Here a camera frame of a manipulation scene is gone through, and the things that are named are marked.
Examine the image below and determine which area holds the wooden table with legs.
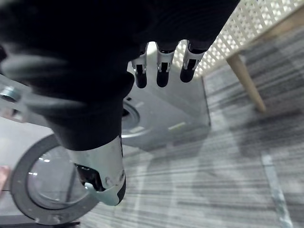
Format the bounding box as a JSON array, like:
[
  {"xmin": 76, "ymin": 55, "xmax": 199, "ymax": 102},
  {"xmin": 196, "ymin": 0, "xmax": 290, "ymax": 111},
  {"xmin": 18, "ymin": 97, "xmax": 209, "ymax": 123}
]
[{"xmin": 225, "ymin": 8, "xmax": 304, "ymax": 114}]

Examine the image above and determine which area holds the round washing machine door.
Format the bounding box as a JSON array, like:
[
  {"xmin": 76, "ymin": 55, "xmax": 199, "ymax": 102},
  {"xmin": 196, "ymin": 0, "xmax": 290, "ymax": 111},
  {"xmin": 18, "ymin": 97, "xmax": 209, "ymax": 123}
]
[{"xmin": 9, "ymin": 133, "xmax": 102, "ymax": 227}]

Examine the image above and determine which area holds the silver metal robot part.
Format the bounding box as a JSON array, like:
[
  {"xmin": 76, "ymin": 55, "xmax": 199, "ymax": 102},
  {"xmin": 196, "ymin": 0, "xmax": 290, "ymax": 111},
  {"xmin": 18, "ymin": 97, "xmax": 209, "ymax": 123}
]
[{"xmin": 0, "ymin": 75, "xmax": 31, "ymax": 123}]

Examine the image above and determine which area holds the grey washing machine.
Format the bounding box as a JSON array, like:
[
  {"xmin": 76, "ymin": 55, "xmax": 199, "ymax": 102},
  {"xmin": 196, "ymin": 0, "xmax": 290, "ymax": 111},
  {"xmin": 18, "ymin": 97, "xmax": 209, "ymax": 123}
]
[{"xmin": 120, "ymin": 61, "xmax": 212, "ymax": 152}]

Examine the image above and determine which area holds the white lattice laundry basket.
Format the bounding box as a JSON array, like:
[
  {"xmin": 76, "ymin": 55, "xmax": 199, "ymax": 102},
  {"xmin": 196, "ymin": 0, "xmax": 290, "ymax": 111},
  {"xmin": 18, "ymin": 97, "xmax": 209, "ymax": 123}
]
[{"xmin": 145, "ymin": 0, "xmax": 304, "ymax": 78}]

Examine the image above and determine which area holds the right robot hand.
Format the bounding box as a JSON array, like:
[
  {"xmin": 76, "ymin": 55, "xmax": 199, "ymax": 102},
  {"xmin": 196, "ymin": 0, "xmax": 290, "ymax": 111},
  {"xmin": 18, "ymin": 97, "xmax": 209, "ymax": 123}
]
[{"xmin": 0, "ymin": 0, "xmax": 241, "ymax": 207}]

